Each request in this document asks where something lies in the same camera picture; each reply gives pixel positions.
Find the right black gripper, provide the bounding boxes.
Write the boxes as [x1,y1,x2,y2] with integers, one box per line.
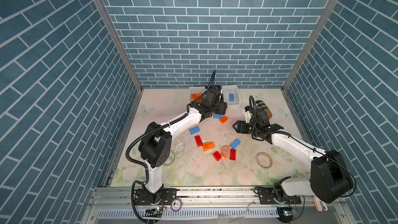
[232,120,259,136]

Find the orange long lego chassis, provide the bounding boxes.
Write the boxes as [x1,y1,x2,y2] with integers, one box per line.
[191,93,203,102]

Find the blue lego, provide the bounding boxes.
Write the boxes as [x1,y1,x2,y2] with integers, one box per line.
[213,114,223,119]
[189,126,200,135]
[229,93,235,102]
[230,139,241,149]

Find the red tall lego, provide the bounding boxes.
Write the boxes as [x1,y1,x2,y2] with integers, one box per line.
[194,135,203,147]

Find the orange arch lego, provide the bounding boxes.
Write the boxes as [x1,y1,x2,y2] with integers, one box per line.
[221,145,230,158]

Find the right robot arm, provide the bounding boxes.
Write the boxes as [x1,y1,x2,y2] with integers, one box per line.
[233,106,357,203]

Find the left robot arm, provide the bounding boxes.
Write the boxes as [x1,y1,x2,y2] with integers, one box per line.
[138,86,228,194]

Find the right white bin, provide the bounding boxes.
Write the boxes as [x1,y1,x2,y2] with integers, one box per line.
[222,85,241,108]

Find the white bin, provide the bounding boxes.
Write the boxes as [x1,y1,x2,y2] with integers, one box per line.
[222,85,241,108]
[189,86,206,102]

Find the plaid glasses case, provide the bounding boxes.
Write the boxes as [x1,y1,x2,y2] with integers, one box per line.
[256,100,273,119]

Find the left white bin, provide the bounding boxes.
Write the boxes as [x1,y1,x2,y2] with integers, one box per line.
[189,86,206,102]

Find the white pink device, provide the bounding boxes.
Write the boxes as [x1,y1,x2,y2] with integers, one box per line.
[313,196,328,212]

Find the purple tape roll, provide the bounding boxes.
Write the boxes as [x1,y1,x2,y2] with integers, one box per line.
[170,198,182,212]

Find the right tape ring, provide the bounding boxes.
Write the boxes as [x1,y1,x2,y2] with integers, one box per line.
[255,152,273,169]

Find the tape ring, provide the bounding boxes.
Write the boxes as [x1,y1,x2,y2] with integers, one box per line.
[255,152,273,169]
[164,150,177,166]

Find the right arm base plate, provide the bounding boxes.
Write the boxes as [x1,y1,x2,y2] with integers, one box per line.
[253,186,302,205]

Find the left tape ring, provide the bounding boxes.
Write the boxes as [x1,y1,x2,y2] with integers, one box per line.
[164,150,177,166]

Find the left black cable conduit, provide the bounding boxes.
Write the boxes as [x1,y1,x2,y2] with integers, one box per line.
[125,69,217,224]

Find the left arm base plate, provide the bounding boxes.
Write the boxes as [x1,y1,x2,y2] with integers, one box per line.
[133,187,177,206]

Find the metal front rail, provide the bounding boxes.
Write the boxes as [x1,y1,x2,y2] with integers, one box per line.
[82,186,355,224]

